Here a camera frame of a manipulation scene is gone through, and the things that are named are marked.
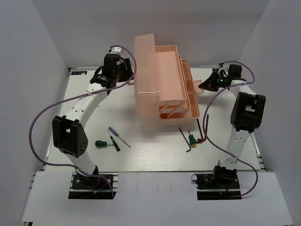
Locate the pink plastic toolbox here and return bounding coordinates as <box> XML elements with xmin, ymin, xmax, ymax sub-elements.
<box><xmin>134</xmin><ymin>33</ymin><xmax>204</xmax><ymax>126</ymax></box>

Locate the large brown hex key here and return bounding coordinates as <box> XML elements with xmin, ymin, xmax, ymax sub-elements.
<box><xmin>204</xmin><ymin>114</ymin><xmax>209</xmax><ymax>142</ymax></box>

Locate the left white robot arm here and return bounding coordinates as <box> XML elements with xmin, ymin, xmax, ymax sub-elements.
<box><xmin>52</xmin><ymin>53</ymin><xmax>133</xmax><ymax>188</ymax></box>

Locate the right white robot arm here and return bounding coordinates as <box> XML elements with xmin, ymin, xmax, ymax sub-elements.
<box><xmin>199</xmin><ymin>65</ymin><xmax>266</xmax><ymax>188</ymax></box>

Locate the medium brown hex key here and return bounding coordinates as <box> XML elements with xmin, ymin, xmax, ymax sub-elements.
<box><xmin>197</xmin><ymin>119</ymin><xmax>204</xmax><ymax>144</ymax></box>

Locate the green orange screwdriver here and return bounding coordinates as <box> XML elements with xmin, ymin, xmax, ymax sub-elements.
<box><xmin>188</xmin><ymin>130</ymin><xmax>197</xmax><ymax>148</ymax></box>

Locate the small brown hex key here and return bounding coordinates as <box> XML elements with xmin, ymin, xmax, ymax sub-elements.
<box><xmin>178</xmin><ymin>127</ymin><xmax>192</xmax><ymax>153</ymax></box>

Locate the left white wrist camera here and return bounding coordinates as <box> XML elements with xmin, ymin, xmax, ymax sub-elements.
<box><xmin>108</xmin><ymin>47</ymin><xmax>123</xmax><ymax>58</ymax></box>

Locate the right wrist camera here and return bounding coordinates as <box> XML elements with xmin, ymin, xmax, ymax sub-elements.
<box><xmin>217</xmin><ymin>63</ymin><xmax>242</xmax><ymax>80</ymax></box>

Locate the blue handled screwdriver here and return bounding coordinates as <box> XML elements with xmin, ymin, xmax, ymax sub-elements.
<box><xmin>108</xmin><ymin>127</ymin><xmax>131</xmax><ymax>148</ymax></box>

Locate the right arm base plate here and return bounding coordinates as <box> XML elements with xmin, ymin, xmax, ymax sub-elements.
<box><xmin>191</xmin><ymin>173</ymin><xmax>242</xmax><ymax>201</ymax></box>

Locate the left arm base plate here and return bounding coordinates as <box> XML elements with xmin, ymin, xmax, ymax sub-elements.
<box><xmin>68</xmin><ymin>173</ymin><xmax>118</xmax><ymax>200</ymax></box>

